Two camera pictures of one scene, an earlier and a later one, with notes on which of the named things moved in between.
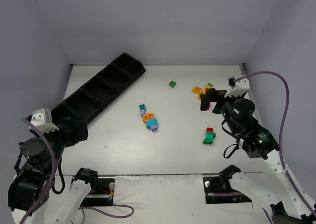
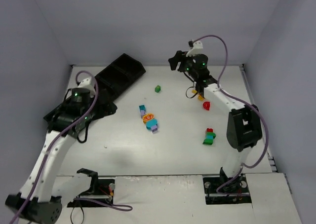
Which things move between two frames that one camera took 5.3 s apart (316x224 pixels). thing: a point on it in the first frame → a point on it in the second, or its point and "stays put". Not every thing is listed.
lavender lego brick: x=154 y=128 stays put
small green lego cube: x=172 y=84 → x=157 y=89
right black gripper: x=212 y=98 → x=179 y=60
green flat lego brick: x=208 y=140 stays put
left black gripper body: x=77 y=128 → x=103 y=105
